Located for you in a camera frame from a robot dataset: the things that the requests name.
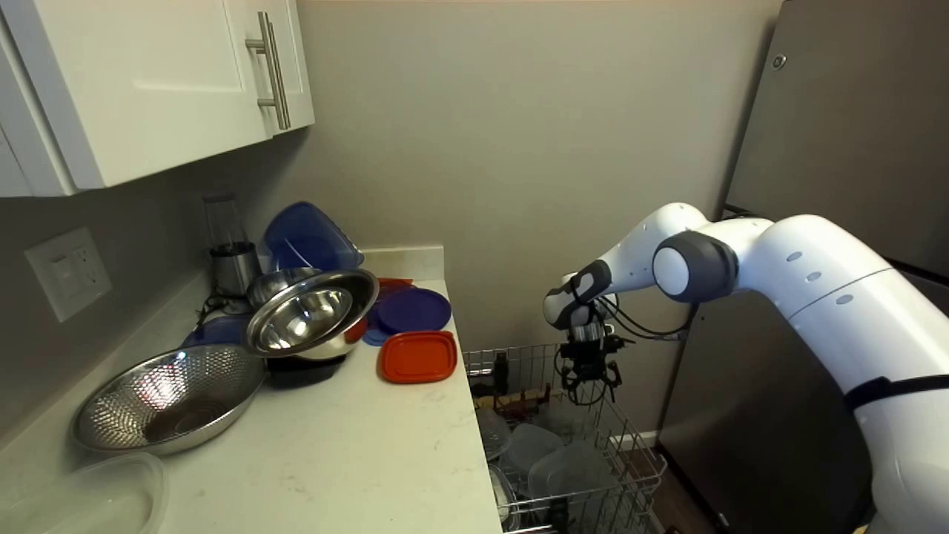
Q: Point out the white wall outlet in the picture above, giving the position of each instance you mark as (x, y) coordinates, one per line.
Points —
(68, 271)

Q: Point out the black bottle in rack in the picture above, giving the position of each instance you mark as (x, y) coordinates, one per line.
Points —
(491, 378)

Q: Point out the blue plastic bowl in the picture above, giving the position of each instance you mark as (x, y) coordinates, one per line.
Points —
(302, 235)

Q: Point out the blue round plastic plate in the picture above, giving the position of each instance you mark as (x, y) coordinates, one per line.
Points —
(406, 310)

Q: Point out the white wire dish rack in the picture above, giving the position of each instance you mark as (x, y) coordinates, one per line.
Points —
(624, 504)

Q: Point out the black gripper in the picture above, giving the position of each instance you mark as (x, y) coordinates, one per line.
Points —
(590, 362)

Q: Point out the steel colander bowl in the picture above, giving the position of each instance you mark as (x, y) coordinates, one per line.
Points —
(169, 400)

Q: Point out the red square plastic lid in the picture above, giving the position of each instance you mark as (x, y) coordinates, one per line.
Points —
(417, 357)

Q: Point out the steel mixing bowl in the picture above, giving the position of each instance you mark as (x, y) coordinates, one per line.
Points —
(305, 311)

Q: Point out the steel cabinet handle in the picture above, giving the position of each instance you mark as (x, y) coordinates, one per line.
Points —
(267, 49)

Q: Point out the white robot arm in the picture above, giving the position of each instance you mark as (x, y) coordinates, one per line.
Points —
(881, 342)

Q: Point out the white wall cabinet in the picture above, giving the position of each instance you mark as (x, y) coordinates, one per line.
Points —
(99, 93)

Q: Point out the clear glass on counter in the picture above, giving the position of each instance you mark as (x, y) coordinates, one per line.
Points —
(224, 219)

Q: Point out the steel cup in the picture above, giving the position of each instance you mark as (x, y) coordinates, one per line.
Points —
(231, 268)

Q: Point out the stainless steel refrigerator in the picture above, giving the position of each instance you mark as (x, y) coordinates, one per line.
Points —
(848, 123)

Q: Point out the clear plastic container in rack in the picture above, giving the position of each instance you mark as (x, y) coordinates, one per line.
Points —
(531, 459)

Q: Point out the wooden utensil in rack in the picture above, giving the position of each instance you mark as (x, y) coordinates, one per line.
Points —
(526, 400)

